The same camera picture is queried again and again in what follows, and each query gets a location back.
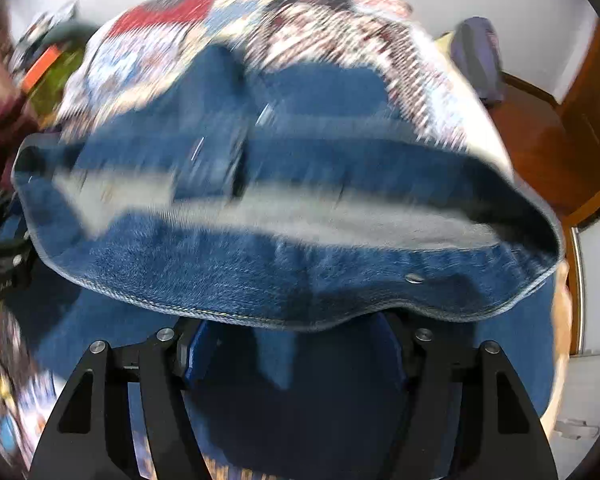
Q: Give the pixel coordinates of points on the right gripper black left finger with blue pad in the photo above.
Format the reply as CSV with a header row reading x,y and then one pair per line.
x,y
89,434

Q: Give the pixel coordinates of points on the patchwork patterned quilt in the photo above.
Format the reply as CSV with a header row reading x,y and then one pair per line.
x,y
141,52

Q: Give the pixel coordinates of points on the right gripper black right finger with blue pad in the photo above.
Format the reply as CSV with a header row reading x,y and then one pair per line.
x,y
467,404

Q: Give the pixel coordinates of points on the grey green neck pillow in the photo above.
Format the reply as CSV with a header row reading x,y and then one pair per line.
x,y
74,33

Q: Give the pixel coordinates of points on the orange box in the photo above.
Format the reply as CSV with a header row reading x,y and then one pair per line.
x,y
40,67

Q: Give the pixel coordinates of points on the brown wooden door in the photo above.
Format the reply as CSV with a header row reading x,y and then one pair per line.
x,y
580,116

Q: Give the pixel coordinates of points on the white sliding wardrobe door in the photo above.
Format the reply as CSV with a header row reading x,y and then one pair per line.
x,y
584,239

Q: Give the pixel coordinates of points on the purple grey backpack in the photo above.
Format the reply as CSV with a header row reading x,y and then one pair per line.
x,y
476,54

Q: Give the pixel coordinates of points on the maroon crumpled garment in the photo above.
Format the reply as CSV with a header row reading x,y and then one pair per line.
x,y
16,122

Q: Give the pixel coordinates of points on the blue denim jacket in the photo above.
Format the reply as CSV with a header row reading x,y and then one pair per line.
x,y
290,214

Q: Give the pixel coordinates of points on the beige cartoon fleece blanket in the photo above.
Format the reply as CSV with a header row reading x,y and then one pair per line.
x,y
562,325

